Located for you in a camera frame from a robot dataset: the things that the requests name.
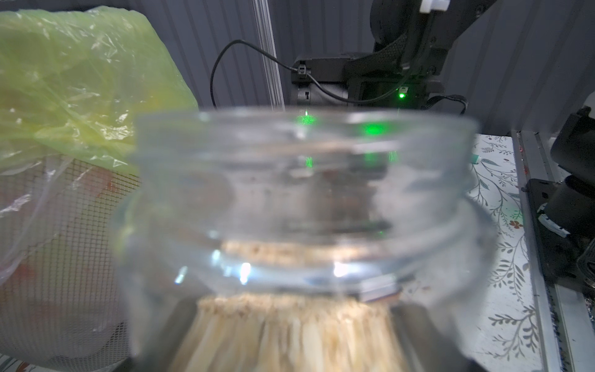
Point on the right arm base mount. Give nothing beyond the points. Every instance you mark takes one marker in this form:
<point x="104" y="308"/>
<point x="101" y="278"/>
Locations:
<point x="563" y="213"/>

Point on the grey bin with green bag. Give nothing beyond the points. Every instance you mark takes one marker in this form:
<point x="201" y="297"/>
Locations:
<point x="72" y="85"/>

